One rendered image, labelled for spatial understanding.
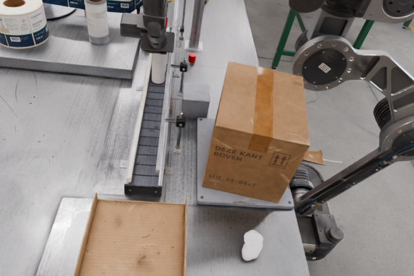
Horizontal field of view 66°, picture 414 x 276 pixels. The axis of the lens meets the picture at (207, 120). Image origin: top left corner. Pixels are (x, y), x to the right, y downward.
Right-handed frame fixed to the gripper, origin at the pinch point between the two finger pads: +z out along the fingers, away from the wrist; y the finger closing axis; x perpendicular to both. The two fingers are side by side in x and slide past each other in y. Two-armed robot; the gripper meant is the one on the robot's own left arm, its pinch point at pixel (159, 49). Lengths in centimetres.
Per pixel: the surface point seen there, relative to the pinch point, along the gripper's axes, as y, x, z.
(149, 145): -0.2, 32.8, -3.7
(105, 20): 25.2, -17.6, 24.9
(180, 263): -12, 62, -23
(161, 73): -0.7, 5.3, 12.9
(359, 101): -170, -22, 161
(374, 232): -133, 74, 79
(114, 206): 7, 51, -13
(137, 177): 1.7, 42.6, -12.1
